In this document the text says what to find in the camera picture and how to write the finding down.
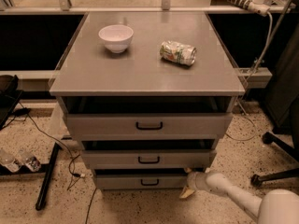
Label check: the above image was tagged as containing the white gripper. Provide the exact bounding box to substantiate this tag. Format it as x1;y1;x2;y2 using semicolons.
179;168;210;199

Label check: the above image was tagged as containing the grey bottom drawer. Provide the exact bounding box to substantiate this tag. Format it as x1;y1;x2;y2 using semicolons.
93;168;188;190

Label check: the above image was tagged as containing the grey drawer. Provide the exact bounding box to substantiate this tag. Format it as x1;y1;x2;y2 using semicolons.
81;149;216;169
93;168;188;190
64;113;233;141

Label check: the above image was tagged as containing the grey middle drawer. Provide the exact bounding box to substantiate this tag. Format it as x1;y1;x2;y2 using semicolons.
81;149;216;169

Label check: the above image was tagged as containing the grey drawer cabinet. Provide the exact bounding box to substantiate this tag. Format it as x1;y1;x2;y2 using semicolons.
49;10;247;191

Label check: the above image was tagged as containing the grey top drawer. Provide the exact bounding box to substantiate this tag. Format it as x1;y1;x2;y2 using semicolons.
64;113;233;141

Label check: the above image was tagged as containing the black office chair base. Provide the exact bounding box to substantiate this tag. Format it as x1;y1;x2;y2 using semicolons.
250;105;299;188

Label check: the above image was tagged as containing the crushed soda can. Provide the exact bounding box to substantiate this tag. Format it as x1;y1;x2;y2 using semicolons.
160;41;197;66

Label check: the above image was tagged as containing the black floor stand bar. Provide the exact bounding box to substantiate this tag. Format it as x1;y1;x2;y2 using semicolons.
0;143;62;211

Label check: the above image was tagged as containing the right plastic water bottle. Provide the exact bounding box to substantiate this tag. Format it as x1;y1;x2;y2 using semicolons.
19;149;41;172

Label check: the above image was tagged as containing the plastic water bottle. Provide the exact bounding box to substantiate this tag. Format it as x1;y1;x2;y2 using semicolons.
0;149;21;173
19;149;41;172

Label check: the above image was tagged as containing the white bowl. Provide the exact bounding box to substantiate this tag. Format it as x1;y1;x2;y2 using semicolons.
98;24;134;53

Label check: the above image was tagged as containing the left plastic water bottle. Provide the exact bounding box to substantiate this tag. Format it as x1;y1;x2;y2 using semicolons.
0;149;21;173

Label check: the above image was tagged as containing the white power strip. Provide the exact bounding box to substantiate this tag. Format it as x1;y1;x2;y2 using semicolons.
226;0;270;16

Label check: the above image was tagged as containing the black equipment on left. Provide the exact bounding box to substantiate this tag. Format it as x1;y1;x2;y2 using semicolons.
0;75;22;130

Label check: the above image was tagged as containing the black floor cable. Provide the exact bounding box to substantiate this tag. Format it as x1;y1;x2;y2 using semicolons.
3;101;98;224

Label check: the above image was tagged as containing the white cable on right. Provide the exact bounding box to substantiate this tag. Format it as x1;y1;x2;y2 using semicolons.
224;11;274;143

